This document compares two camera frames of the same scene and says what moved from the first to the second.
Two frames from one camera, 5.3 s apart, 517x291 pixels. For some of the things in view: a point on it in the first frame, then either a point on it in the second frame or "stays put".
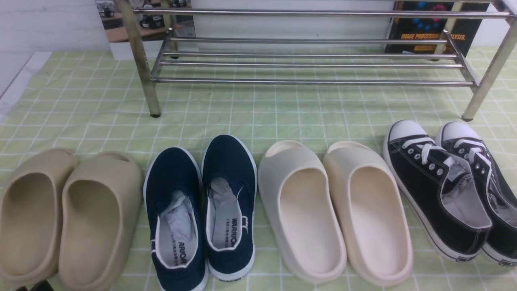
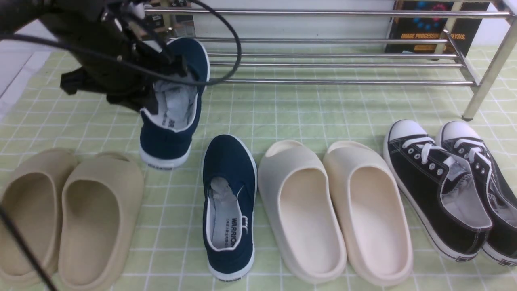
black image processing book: [463, 32] stays put
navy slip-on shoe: [173, 189] to [166, 135]
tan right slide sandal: [101, 202] stays put
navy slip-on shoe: [229, 199] stays put
